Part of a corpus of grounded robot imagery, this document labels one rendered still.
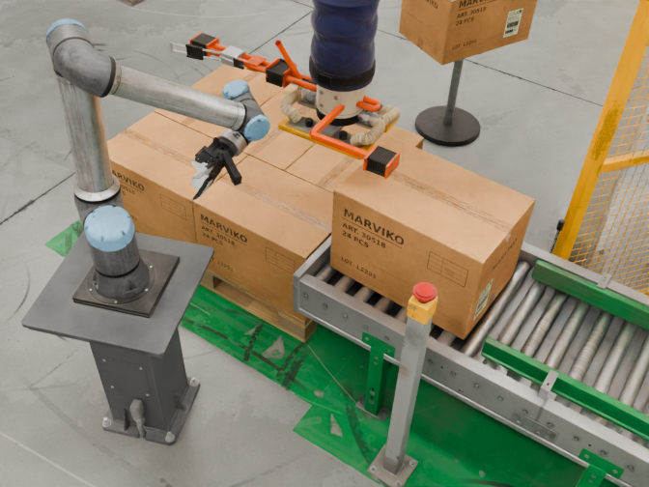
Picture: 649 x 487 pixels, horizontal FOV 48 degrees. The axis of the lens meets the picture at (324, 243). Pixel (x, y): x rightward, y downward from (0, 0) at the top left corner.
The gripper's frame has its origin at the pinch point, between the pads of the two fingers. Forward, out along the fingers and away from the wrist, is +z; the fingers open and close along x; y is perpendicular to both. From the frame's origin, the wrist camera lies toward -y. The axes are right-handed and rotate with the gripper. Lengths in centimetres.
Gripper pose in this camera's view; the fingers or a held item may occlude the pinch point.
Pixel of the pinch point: (194, 190)
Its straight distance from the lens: 243.9
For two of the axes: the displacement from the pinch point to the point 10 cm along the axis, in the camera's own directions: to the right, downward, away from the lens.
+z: -5.7, 7.0, -4.3
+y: -8.1, -5.8, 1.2
